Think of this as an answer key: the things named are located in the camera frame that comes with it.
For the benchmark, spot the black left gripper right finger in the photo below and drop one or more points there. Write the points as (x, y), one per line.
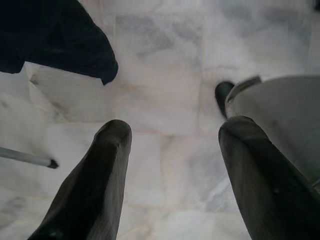
(265, 187)

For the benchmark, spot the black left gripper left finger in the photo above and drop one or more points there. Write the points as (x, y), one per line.
(100, 180)

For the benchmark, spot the silver metal clothes rack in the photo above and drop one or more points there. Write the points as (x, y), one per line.
(25, 156)

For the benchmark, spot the black robot left foot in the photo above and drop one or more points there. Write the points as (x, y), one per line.
(222, 95)

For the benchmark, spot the navy shirt with red collar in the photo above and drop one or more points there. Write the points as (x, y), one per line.
(57, 37)

